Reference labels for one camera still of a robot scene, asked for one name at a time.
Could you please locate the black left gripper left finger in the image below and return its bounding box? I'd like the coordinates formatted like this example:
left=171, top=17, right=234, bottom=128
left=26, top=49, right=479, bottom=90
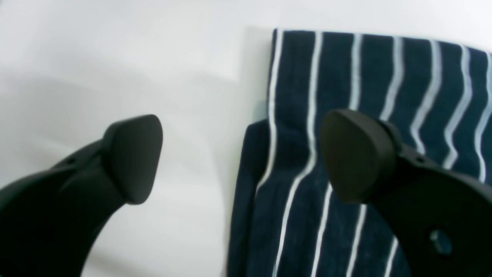
left=0, top=114, right=163, bottom=277

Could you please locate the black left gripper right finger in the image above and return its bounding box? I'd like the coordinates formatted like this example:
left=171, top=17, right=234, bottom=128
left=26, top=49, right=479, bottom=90
left=320, top=109, right=492, bottom=277

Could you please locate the navy white striped T-shirt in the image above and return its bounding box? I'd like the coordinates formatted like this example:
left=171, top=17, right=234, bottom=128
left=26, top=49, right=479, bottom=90
left=226, top=29, right=491, bottom=277

